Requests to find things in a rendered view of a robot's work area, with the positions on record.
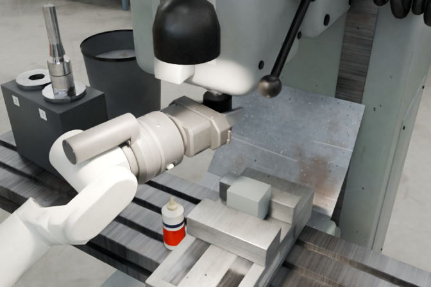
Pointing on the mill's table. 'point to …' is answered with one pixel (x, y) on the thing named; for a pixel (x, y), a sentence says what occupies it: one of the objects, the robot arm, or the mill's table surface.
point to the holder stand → (49, 113)
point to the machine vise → (215, 256)
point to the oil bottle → (172, 223)
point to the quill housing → (228, 22)
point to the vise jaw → (234, 230)
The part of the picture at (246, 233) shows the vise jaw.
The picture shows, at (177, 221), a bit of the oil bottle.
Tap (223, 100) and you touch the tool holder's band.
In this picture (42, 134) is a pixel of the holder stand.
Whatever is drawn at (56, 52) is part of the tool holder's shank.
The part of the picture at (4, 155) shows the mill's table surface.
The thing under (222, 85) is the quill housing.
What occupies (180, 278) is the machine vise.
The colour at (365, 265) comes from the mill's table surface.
